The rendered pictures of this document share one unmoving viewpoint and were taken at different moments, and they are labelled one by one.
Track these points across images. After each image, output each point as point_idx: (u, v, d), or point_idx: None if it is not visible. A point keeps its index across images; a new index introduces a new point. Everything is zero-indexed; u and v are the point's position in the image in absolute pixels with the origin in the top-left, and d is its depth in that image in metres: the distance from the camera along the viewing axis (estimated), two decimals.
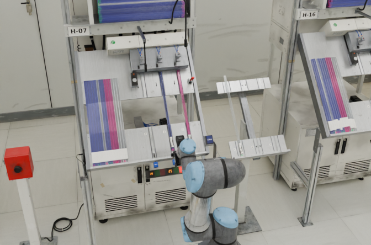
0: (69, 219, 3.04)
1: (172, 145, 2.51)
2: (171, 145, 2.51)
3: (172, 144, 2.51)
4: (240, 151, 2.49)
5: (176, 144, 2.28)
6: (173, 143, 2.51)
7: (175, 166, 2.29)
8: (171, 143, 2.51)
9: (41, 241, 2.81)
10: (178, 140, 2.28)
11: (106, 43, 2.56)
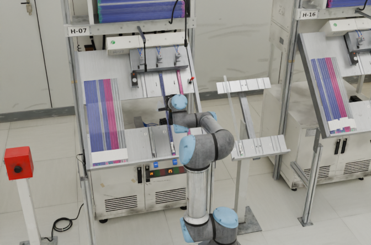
0: (69, 219, 3.04)
1: (173, 150, 2.50)
2: (173, 150, 2.50)
3: (173, 149, 2.50)
4: (240, 151, 2.49)
5: None
6: (174, 149, 2.50)
7: None
8: (173, 149, 2.50)
9: (41, 241, 2.81)
10: None
11: (106, 43, 2.56)
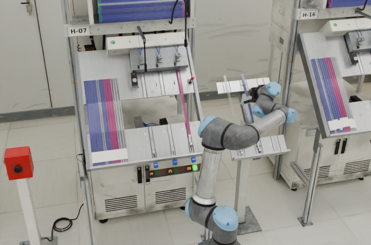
0: (69, 219, 3.04)
1: (259, 149, 2.52)
2: (259, 149, 2.52)
3: (259, 148, 2.52)
4: (240, 151, 2.49)
5: None
6: (260, 148, 2.52)
7: None
8: (259, 148, 2.52)
9: (41, 241, 2.81)
10: None
11: (106, 43, 2.56)
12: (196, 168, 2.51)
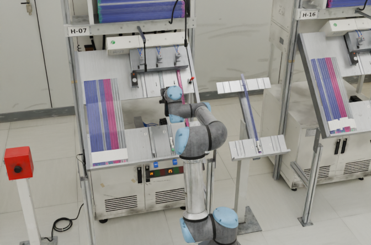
0: (69, 219, 3.04)
1: (259, 149, 2.52)
2: (259, 149, 2.52)
3: (259, 148, 2.52)
4: (171, 145, 2.50)
5: None
6: (260, 148, 2.52)
7: None
8: (259, 148, 2.52)
9: (41, 241, 2.81)
10: None
11: (106, 43, 2.56)
12: None
